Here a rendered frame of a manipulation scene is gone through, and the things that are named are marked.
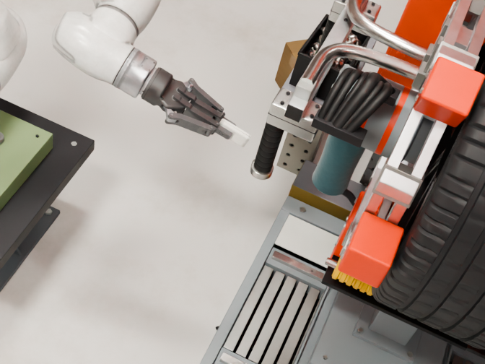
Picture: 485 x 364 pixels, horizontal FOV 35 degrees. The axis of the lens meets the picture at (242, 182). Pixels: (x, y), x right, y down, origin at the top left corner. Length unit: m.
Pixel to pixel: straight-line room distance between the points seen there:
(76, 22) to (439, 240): 0.81
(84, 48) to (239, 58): 1.34
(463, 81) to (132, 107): 1.59
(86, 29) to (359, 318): 0.97
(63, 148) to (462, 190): 1.17
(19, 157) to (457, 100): 1.16
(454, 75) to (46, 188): 1.14
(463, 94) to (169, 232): 1.29
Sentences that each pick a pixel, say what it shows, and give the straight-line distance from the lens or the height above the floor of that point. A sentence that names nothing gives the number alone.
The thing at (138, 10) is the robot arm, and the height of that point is 0.84.
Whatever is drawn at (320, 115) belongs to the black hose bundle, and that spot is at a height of 0.98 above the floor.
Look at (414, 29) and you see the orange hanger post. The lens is 1.89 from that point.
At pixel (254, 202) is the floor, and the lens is 2.41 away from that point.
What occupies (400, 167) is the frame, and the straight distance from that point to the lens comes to 1.28.
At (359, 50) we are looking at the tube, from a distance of 1.40.
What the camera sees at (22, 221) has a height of 0.30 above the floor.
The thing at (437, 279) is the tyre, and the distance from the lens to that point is 1.31.
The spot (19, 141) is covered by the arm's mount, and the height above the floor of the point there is 0.35.
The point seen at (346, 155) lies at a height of 0.63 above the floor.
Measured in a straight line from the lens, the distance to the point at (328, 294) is 2.11.
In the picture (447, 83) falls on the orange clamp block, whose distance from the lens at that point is 1.19.
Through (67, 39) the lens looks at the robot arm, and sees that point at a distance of 1.58.
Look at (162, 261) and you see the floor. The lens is 2.24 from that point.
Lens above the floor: 1.87
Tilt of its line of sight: 50 degrees down
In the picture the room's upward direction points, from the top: 16 degrees clockwise
